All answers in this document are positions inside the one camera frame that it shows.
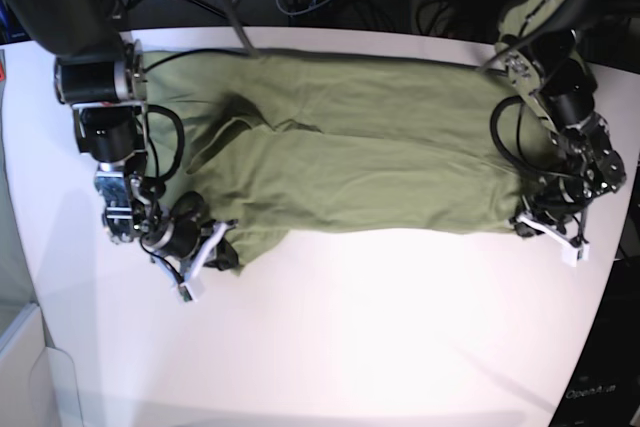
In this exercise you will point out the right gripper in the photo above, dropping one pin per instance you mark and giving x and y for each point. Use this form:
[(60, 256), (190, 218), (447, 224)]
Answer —
[(188, 239)]

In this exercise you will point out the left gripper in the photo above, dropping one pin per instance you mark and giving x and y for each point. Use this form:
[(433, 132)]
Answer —
[(555, 212)]

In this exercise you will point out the green T-shirt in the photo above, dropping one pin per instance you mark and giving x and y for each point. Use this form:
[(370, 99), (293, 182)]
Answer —
[(336, 144)]

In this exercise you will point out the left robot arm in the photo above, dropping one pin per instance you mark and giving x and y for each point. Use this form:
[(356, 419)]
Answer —
[(538, 46)]

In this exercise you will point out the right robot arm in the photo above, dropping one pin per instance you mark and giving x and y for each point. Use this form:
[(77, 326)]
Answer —
[(138, 146)]

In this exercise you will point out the black tripod leg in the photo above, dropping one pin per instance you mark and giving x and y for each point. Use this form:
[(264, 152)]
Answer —
[(236, 24)]

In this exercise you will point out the white bin at left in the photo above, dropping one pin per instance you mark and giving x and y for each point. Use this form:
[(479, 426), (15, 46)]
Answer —
[(38, 382)]

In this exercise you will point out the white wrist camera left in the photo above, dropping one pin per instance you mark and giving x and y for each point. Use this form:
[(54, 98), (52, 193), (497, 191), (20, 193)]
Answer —
[(573, 254)]

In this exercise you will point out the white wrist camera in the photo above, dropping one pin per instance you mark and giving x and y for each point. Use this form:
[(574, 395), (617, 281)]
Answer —
[(190, 291), (573, 254)]

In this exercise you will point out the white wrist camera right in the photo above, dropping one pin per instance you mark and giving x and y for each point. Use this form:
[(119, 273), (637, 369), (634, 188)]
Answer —
[(190, 291)]

